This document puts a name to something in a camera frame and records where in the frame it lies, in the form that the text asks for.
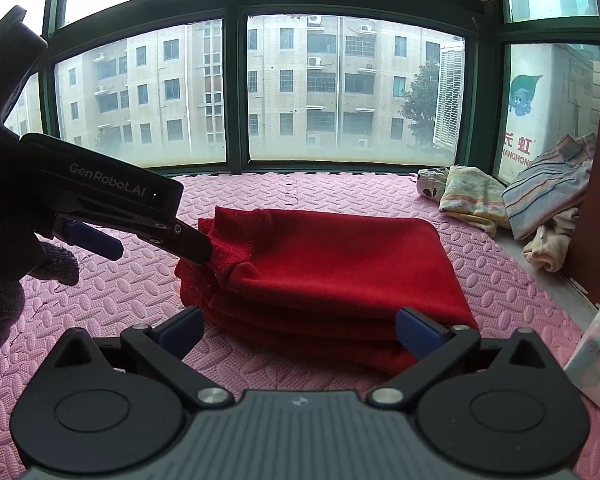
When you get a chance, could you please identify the cream cloth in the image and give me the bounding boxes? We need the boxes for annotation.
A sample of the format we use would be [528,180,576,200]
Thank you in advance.
[522,207,580,273]

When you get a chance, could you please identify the yellow patterned cloth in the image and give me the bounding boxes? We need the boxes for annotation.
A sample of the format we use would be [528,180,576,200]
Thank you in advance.
[439,165,511,238]

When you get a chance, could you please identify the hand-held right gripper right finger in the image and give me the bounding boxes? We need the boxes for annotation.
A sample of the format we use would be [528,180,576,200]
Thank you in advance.
[367,305,557,411]

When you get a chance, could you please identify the tissue pack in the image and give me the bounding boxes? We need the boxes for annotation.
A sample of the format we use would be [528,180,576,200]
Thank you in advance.
[562,297,600,401]

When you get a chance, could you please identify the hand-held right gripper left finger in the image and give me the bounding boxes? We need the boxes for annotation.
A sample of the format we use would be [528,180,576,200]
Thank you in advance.
[45,305,233,411]

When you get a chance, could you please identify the person's left hand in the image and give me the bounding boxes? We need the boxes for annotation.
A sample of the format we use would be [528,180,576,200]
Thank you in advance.
[0,220,81,376]

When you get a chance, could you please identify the pink foam floor mat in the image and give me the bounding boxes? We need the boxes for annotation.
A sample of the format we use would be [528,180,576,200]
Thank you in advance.
[0,170,600,480]

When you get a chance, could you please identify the white louvered air conditioner unit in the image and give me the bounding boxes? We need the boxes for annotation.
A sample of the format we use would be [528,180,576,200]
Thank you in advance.
[432,42,466,151]

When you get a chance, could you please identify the striped shirt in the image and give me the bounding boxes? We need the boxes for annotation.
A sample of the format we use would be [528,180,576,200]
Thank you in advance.
[501,132,597,233]

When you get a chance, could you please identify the red fleece jacket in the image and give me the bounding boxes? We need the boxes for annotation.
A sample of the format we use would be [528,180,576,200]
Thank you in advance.
[174,206,481,376]

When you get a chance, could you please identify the white box with cartoon print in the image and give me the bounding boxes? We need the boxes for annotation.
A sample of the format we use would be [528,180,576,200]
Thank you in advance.
[497,42,600,186]

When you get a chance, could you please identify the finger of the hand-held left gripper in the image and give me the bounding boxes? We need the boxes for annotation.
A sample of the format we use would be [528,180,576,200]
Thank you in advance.
[55,216,125,262]
[152,217,214,266]

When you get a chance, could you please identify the green window frame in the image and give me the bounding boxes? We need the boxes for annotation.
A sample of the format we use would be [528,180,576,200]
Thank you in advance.
[0,0,600,186]

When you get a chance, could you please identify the small white patterned cloth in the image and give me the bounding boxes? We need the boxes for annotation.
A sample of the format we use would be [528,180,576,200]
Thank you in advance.
[416,167,451,203]

